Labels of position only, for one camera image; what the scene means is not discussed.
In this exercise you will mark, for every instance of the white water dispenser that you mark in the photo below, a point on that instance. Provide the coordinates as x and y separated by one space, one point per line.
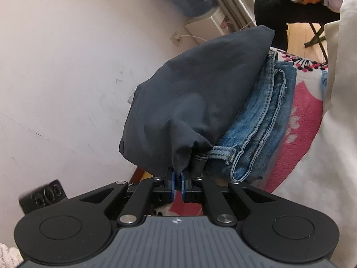
206 26

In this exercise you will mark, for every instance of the white cloth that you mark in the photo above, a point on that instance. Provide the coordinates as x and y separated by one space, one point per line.
334 145

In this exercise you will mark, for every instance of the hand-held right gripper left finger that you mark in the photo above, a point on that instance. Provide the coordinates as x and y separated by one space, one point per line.
173 187

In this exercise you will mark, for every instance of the black folding stool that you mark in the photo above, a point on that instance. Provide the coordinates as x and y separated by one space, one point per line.
318 36

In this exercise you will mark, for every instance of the dark grey pants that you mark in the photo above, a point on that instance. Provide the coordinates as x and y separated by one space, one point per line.
195 89

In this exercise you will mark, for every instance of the blue jeans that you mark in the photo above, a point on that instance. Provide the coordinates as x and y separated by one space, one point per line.
259 122

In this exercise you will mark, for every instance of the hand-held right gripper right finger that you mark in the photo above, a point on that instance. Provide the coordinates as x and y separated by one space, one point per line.
183 187

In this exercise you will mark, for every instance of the wall socket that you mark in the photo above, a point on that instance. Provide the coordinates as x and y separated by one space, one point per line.
177 39

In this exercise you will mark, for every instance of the red floral bed sheet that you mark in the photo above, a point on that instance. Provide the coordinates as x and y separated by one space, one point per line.
301 103

